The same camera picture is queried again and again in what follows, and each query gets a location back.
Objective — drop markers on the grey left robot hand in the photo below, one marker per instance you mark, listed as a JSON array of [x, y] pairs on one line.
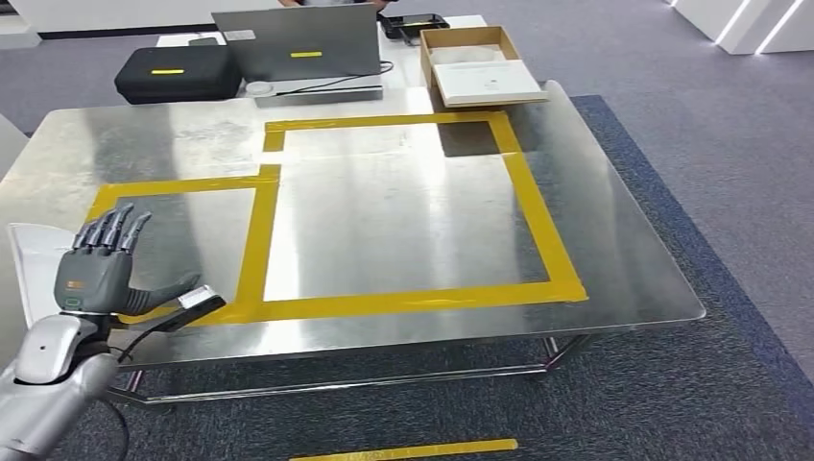
[[95, 283]]

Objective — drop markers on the white plastic car part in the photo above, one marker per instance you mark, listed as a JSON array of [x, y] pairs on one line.
[[38, 267]]

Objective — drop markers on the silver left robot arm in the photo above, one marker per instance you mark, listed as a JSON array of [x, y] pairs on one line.
[[44, 394]]

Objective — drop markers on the yellow tape on workbench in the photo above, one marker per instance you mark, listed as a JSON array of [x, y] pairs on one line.
[[254, 254]]

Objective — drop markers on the stainless steel workbench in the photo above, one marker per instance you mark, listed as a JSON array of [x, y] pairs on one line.
[[394, 216]]

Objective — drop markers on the white furniture panel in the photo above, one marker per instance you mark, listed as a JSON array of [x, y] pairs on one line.
[[11, 146]]

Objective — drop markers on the black carrying case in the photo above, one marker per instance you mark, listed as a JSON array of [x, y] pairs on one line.
[[178, 76]]

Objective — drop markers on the white round puck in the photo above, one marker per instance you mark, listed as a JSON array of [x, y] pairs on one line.
[[259, 89]]

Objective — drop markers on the white cabinet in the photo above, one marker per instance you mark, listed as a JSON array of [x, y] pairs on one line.
[[127, 13]]

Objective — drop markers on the grey laptop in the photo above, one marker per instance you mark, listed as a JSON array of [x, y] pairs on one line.
[[299, 38]]

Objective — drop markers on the straight yellow floor tape strip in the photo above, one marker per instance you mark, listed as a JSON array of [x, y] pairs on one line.
[[413, 450]]

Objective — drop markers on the white table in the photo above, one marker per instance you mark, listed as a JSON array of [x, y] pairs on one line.
[[400, 63]]

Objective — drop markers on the person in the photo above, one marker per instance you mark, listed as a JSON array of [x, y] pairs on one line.
[[375, 4]]

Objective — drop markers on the cardboard box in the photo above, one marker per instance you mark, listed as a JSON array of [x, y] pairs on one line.
[[427, 57]]

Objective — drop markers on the black tray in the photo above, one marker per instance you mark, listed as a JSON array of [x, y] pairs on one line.
[[413, 25]]

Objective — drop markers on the white flat box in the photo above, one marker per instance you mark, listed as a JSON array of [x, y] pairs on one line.
[[490, 83]]

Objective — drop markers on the white lit plinth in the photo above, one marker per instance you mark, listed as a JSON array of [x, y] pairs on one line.
[[763, 25]]

